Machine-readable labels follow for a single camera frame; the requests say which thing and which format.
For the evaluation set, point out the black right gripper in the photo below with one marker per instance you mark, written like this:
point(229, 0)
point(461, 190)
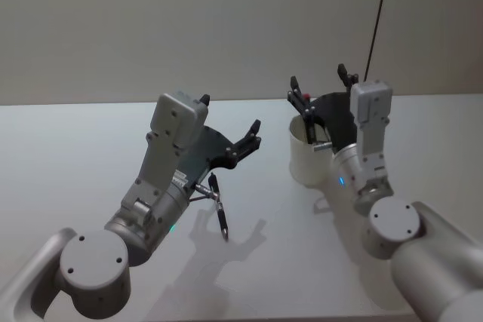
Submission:
point(337, 118)

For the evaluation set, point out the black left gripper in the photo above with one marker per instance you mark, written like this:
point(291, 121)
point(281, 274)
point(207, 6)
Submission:
point(211, 148)

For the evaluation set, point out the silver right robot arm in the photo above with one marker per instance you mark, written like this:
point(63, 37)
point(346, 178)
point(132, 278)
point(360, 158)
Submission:
point(434, 261)

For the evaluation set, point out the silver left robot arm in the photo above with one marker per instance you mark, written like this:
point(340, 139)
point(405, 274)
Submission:
point(92, 261)

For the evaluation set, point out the white round cup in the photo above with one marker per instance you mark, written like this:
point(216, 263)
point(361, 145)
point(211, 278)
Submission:
point(302, 156)

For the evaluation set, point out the black pen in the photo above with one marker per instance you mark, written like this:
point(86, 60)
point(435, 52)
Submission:
point(222, 220)

